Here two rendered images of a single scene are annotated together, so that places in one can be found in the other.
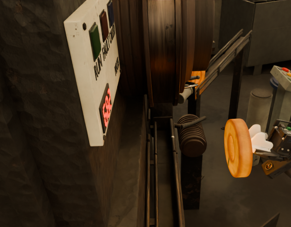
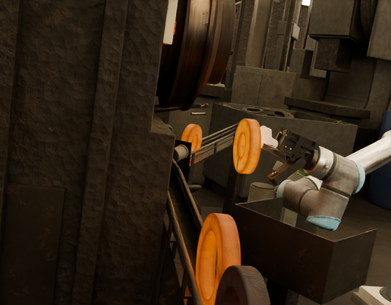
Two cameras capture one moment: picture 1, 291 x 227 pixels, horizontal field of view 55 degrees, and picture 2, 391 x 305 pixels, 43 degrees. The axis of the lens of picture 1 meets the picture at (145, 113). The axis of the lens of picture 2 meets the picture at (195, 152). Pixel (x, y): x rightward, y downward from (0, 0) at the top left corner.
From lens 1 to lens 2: 84 cm
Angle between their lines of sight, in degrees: 27
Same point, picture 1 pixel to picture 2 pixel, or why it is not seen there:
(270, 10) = (272, 126)
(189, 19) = (217, 18)
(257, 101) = (258, 192)
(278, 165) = (282, 170)
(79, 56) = not seen: outside the picture
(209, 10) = (232, 19)
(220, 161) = not seen: hidden behind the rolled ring
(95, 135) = (169, 34)
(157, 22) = (197, 8)
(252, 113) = not seen: hidden behind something
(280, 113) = (284, 217)
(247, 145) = (256, 131)
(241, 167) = (251, 150)
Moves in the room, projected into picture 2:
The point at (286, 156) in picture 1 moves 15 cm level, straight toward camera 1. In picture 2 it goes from (289, 155) to (279, 163)
